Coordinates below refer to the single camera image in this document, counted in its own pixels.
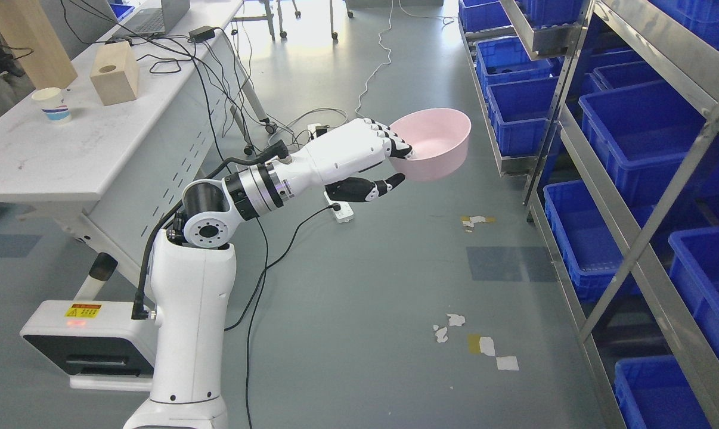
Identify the pink plastic bowl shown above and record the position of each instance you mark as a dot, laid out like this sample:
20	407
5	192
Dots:
440	141

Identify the steel shelf rack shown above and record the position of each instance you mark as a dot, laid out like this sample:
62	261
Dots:
610	110

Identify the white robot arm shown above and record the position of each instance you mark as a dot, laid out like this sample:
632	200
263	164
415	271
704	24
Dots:
190	266

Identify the white desk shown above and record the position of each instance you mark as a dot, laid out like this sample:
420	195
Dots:
109	174

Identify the grey laptop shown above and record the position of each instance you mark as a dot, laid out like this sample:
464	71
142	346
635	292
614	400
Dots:
158	18

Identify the wooden block with hole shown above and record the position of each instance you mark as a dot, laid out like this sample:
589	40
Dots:
115	73

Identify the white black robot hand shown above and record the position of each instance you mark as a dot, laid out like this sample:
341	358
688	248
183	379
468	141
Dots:
333	159

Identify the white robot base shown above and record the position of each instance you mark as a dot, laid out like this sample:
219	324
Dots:
95	342

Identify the paper cup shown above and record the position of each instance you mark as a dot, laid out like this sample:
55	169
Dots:
52	104

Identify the tall wooden board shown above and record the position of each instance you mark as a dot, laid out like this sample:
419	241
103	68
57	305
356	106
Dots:
24	24

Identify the white power strip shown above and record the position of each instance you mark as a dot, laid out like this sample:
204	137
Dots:
341	210

